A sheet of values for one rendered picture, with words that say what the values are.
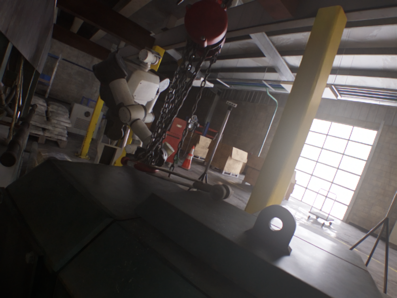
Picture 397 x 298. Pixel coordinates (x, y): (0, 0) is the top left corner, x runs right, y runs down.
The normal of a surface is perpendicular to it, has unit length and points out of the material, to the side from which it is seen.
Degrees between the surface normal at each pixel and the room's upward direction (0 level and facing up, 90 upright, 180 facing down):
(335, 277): 0
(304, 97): 90
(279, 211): 90
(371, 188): 90
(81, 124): 90
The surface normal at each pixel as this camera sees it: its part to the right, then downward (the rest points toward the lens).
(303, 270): 0.35, -0.93
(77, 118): 0.65, 0.30
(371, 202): -0.73, -0.22
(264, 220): -0.50, -0.11
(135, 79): 0.32, 0.43
